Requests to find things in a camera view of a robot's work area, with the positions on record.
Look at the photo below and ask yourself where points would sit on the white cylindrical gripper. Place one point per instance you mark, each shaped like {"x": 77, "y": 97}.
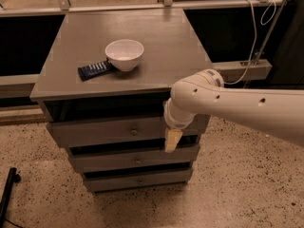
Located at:
{"x": 172, "y": 122}

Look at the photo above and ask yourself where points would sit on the grey top drawer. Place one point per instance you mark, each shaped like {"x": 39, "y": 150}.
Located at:
{"x": 103, "y": 131}

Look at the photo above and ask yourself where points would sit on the grey drawer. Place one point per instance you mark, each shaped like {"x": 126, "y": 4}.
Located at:
{"x": 139, "y": 180}
{"x": 103, "y": 131}
{"x": 132, "y": 159}

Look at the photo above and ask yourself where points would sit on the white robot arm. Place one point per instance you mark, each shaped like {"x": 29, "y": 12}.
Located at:
{"x": 279, "y": 113}

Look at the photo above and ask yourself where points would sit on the grey middle drawer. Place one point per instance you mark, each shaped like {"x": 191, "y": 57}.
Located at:
{"x": 132, "y": 159}

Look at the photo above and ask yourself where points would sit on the grey wooden drawer cabinet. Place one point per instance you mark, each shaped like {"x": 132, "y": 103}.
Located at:
{"x": 172, "y": 51}

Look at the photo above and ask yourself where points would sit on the grey bottom drawer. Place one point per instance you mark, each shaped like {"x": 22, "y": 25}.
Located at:
{"x": 139, "y": 180}

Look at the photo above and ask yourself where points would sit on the white bowl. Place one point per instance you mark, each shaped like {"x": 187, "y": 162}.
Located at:
{"x": 124, "y": 54}

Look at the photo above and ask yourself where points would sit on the dark blue striped sponge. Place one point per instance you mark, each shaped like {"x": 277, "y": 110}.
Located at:
{"x": 94, "y": 70}

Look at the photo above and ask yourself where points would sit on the thin metal rod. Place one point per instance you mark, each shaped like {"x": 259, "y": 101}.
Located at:
{"x": 254, "y": 58}

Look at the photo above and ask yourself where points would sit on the black stand leg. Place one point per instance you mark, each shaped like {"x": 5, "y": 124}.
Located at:
{"x": 13, "y": 177}

